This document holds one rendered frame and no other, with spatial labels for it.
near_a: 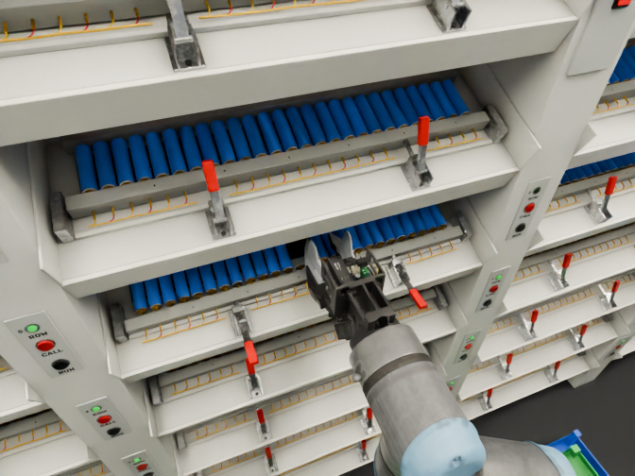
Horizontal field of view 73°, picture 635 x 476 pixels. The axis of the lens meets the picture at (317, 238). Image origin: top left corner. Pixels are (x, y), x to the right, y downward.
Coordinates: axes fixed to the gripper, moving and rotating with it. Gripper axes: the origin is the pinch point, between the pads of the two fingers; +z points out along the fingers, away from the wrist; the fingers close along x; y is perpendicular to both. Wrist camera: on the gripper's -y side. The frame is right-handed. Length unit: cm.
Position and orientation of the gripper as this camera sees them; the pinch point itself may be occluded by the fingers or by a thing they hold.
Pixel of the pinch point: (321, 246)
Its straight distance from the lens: 69.3
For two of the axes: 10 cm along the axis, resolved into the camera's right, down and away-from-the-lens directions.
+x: -9.3, 2.5, -2.5
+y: 0.1, -7.0, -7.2
